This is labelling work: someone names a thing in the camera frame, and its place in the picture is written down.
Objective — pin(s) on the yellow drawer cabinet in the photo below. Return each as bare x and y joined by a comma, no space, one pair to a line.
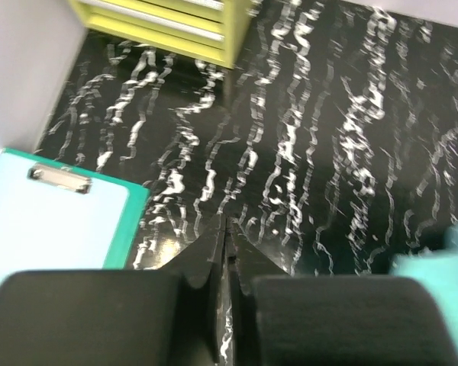
212,31

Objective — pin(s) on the teal t shirt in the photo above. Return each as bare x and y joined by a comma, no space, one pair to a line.
438,273

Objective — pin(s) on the green clipboard with paper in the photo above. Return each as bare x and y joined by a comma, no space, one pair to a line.
55,216

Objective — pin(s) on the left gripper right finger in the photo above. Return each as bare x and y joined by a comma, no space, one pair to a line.
330,320

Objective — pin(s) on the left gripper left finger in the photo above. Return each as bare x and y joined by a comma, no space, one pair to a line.
166,316

